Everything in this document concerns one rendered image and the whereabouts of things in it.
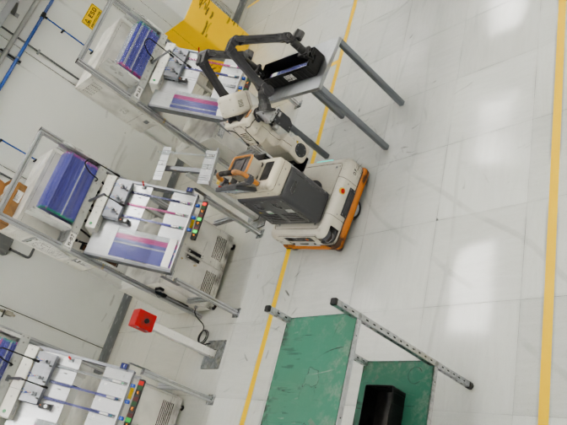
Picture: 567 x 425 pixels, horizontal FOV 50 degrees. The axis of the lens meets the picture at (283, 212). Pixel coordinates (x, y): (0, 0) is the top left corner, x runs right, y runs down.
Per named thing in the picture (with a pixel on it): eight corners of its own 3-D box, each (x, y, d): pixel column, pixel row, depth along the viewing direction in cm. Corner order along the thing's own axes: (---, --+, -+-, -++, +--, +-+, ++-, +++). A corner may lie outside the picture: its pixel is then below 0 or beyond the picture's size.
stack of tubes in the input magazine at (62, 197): (99, 167, 477) (68, 149, 462) (72, 223, 454) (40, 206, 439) (91, 171, 486) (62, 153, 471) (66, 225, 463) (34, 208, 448)
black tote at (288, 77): (267, 91, 466) (256, 82, 460) (275, 72, 471) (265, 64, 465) (316, 75, 421) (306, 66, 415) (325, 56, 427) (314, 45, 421)
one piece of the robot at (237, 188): (267, 191, 404) (240, 189, 390) (238, 195, 432) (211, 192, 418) (268, 175, 405) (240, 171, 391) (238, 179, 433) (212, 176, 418)
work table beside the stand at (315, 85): (387, 149, 456) (318, 87, 413) (325, 158, 511) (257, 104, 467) (405, 101, 471) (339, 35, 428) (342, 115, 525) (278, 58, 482)
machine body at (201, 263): (239, 240, 544) (186, 207, 510) (216, 313, 512) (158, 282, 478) (197, 250, 590) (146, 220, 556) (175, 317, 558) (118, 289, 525)
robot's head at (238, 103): (238, 115, 400) (232, 93, 398) (221, 120, 417) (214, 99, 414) (255, 110, 409) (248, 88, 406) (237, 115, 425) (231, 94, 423)
